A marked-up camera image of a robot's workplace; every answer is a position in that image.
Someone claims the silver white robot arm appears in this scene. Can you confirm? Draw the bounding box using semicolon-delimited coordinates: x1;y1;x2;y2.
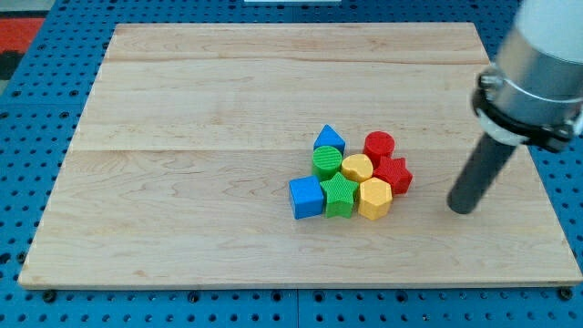
473;0;582;152

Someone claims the green star block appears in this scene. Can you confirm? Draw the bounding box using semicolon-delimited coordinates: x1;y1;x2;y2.
320;172;359;219

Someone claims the red star block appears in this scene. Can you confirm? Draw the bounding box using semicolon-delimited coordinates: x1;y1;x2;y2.
373;157;414;195

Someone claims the light wooden board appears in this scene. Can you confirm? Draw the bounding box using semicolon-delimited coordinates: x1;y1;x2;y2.
18;23;582;290

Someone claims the green cylinder block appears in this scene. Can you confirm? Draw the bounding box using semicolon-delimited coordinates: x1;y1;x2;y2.
312;146;343;181

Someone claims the blue cube block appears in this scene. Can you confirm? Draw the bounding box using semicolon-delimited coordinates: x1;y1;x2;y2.
289;175;324;220

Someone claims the blue triangle block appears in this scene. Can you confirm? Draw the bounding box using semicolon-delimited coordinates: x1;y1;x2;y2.
313;125;345;154

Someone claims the yellow heart block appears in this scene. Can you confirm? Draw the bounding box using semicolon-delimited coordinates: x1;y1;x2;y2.
341;153;373;183

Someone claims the red cylinder block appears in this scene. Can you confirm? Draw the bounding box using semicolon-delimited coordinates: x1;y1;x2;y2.
363;131;395;168

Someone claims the yellow hexagon block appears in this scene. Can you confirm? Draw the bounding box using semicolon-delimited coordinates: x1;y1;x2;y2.
358;178;393;220

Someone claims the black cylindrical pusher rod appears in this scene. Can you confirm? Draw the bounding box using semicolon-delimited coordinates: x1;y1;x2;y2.
447;133;517;214

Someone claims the red black floor mat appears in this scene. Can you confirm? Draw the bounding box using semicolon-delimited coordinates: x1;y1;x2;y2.
1;11;47;80

